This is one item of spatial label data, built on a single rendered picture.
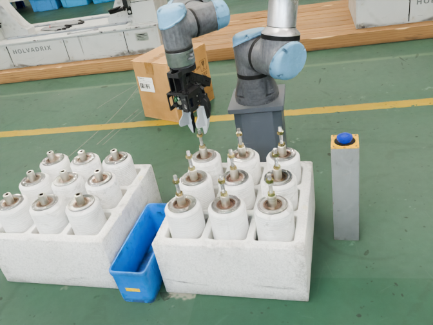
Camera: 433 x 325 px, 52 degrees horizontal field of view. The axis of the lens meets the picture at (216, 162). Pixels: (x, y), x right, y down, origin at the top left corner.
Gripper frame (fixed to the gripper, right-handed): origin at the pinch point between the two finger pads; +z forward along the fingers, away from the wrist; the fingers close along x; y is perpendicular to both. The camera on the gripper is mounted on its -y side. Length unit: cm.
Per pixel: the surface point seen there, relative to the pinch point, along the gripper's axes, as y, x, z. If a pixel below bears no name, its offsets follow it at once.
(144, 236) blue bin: 20.6, -14.2, 28.6
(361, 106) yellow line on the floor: -92, 24, 34
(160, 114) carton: -61, -68, 32
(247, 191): 10.6, 18.9, 11.8
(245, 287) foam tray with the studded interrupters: 26.4, 23.5, 30.4
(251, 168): -0.1, 15.2, 11.7
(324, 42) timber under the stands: -166, -17, 30
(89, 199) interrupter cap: 29.8, -20.6, 9.2
